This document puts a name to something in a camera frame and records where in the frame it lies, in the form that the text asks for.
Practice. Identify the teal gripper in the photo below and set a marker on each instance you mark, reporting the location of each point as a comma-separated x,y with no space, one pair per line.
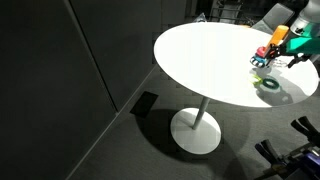
305,46

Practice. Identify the orange cone stand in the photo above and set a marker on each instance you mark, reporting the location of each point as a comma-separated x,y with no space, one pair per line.
279,33

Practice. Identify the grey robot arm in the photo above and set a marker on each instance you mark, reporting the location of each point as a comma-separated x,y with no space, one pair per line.
310,16

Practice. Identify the grey chair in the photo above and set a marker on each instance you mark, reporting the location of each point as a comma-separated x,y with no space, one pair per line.
273,16

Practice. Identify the metal rack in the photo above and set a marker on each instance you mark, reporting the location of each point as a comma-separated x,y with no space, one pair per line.
230,11

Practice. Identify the pale triangular object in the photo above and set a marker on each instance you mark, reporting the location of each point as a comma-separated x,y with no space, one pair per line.
201,18

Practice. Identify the white table pole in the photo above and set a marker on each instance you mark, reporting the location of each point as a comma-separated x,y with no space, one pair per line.
201,113

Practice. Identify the white round table base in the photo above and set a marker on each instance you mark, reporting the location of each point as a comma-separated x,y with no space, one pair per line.
196,140

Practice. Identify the black floor plate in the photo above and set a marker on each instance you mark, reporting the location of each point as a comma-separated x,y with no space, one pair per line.
144,104

